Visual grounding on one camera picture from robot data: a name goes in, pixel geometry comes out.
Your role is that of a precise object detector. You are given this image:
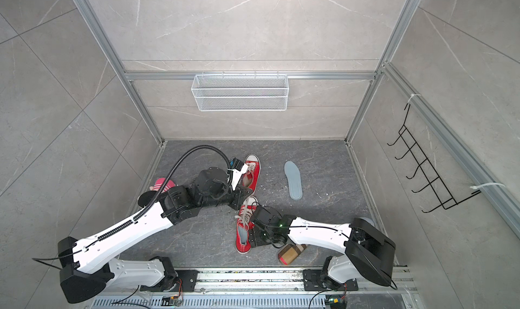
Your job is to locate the red canvas sneaker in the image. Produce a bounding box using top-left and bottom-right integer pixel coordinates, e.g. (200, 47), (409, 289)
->
(241, 154), (261, 195)
(235, 196), (258, 253)

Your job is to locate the light blue shoe insole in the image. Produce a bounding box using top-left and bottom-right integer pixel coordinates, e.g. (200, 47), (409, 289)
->
(284, 161), (303, 201)

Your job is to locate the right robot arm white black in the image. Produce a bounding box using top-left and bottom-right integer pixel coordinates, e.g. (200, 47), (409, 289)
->
(249, 205), (397, 289)

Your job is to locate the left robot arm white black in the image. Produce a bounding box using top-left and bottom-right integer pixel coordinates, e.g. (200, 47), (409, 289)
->
(58, 164), (252, 304)

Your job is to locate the plaid beige glasses case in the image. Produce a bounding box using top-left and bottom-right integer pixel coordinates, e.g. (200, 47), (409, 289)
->
(278, 244), (307, 265)

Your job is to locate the plush doll pink hat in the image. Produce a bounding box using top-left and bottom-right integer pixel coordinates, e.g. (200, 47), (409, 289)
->
(138, 178), (175, 208)

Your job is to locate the white vented floor grille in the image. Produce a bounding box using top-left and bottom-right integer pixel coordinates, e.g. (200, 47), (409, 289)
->
(91, 294), (327, 308)

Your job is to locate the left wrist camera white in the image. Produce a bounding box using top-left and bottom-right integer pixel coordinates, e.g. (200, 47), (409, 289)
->
(230, 158), (248, 191)

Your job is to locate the aluminium mounting rail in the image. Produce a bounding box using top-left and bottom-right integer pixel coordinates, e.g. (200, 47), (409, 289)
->
(92, 266), (418, 300)

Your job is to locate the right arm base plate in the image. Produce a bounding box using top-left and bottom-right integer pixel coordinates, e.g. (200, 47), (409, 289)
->
(302, 269), (359, 292)

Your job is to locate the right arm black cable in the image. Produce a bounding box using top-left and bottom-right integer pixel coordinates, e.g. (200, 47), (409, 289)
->
(251, 202), (399, 290)

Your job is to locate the white wire mesh basket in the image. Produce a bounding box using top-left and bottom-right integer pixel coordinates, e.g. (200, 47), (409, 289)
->
(191, 73), (290, 112)

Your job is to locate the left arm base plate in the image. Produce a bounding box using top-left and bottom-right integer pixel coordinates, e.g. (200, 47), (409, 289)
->
(139, 270), (199, 292)

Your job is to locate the black wall hook rack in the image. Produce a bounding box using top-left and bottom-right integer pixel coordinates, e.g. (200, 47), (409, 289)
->
(387, 104), (482, 214)

